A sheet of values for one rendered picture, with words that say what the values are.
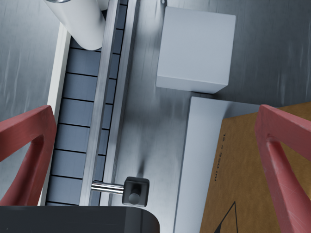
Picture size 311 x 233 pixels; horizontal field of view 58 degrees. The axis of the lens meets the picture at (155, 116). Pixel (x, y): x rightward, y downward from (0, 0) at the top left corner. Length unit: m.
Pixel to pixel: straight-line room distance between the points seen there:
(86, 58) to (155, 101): 0.13
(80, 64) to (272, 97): 0.32
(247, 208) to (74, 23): 0.27
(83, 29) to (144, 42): 0.15
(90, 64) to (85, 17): 0.11
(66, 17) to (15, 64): 0.22
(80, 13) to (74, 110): 0.16
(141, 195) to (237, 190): 0.11
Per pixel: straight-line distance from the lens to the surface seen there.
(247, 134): 0.33
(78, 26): 0.35
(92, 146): 0.34
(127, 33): 0.45
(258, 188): 0.28
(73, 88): 0.44
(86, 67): 0.44
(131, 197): 0.31
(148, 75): 0.48
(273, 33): 0.54
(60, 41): 0.42
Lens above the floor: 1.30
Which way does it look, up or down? 86 degrees down
